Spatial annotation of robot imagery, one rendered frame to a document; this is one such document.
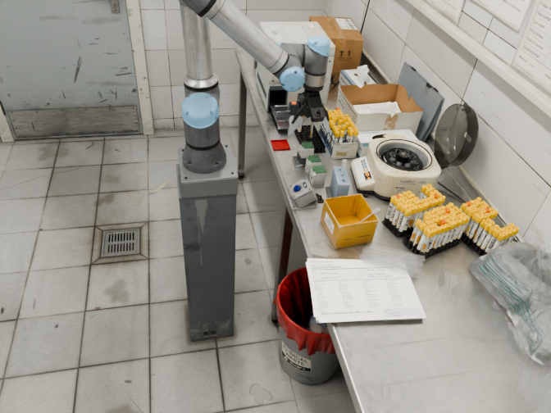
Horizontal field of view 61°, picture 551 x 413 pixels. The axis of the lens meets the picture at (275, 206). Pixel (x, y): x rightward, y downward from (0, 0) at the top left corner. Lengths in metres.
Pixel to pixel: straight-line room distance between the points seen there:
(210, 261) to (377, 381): 0.89
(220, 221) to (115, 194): 1.45
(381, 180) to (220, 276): 0.76
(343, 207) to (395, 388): 0.60
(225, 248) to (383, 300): 0.71
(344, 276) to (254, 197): 1.67
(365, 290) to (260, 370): 0.96
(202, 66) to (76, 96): 1.99
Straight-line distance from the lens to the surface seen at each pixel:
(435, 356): 1.32
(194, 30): 1.53
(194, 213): 1.68
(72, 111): 3.54
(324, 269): 1.40
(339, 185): 1.57
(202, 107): 1.52
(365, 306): 1.33
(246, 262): 2.58
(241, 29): 1.39
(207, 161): 1.58
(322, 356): 1.96
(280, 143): 1.90
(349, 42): 2.48
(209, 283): 1.97
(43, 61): 3.41
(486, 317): 1.46
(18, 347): 2.46
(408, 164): 1.72
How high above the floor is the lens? 1.92
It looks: 41 degrees down
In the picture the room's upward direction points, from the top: 5 degrees clockwise
